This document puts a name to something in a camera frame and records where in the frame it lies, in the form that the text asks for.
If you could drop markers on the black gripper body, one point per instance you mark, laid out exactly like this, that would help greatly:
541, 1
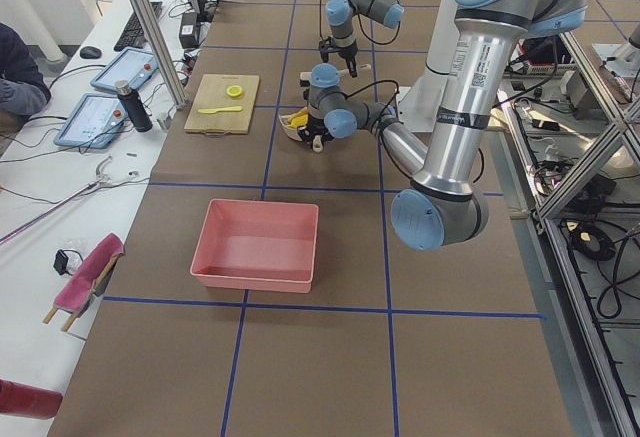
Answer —
314, 133
346, 50

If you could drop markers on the yellow toy corn cob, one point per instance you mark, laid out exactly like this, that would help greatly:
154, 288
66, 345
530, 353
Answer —
297, 120

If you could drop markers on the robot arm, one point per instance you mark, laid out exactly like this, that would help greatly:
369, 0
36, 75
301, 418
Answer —
442, 205
340, 14

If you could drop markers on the pink plastic bin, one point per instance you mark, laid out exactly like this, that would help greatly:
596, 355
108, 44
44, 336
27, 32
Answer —
257, 245

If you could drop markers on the yellow plastic toy knife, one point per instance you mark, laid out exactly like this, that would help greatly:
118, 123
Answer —
227, 109

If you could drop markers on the yellow toy lemon slice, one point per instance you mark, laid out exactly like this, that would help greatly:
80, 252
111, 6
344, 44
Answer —
235, 91

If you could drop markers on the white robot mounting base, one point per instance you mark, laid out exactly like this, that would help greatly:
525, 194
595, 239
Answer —
418, 107

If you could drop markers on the wooden cutting board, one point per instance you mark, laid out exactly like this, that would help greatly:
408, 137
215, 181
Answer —
211, 93

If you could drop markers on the black power adapter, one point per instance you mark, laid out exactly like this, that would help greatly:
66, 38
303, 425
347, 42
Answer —
189, 30

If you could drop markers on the black water bottle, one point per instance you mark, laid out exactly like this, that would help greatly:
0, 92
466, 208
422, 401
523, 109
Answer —
133, 106

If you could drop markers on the far teach pendant tablet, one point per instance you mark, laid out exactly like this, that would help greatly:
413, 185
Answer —
133, 65

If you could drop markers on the teach pendant tablet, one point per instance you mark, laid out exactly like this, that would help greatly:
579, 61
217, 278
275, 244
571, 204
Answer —
133, 65
93, 124

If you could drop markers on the black keyboard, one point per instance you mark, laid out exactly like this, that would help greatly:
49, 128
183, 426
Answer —
132, 35

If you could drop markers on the near teach pendant tablet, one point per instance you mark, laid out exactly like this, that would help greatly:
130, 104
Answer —
93, 124

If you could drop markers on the black computer mouse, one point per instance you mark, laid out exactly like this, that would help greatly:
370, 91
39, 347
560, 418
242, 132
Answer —
90, 52

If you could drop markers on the seated person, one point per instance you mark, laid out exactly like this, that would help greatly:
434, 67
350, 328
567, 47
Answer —
23, 91

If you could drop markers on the pink cloth on rack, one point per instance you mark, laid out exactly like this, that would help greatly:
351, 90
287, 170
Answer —
76, 293

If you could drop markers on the red cylinder bottle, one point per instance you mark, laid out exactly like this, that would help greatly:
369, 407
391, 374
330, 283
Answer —
22, 400

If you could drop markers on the aluminium frame post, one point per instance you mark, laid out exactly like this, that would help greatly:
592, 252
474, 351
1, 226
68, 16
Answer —
143, 10

